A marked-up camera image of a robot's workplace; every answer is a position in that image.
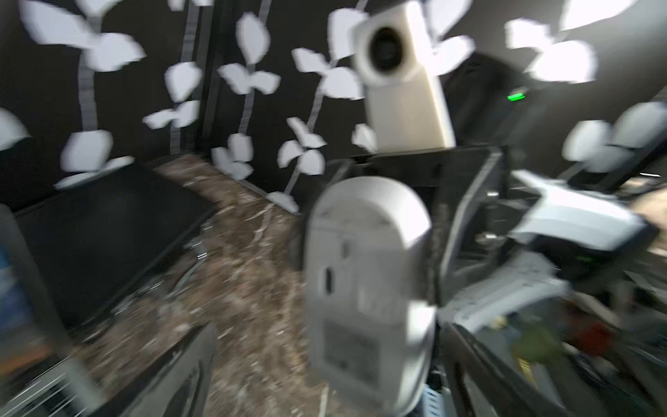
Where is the black flat electronics box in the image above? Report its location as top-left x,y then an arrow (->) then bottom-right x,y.
17,164 -> 215,333

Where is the silver open laptop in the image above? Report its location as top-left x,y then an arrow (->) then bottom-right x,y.
1,206 -> 106,416

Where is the white wireless mouse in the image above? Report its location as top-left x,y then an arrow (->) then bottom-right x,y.
304,177 -> 436,416

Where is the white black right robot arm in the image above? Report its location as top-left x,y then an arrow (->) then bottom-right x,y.
308,53 -> 653,342

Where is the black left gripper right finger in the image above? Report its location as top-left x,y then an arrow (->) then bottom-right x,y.
439,323 -> 568,416

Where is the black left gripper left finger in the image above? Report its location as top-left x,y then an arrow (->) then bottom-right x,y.
93,323 -> 216,417

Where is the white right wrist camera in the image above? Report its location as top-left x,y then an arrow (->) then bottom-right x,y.
353,1 -> 456,154

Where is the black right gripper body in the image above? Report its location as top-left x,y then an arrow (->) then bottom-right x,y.
333,146 -> 526,302

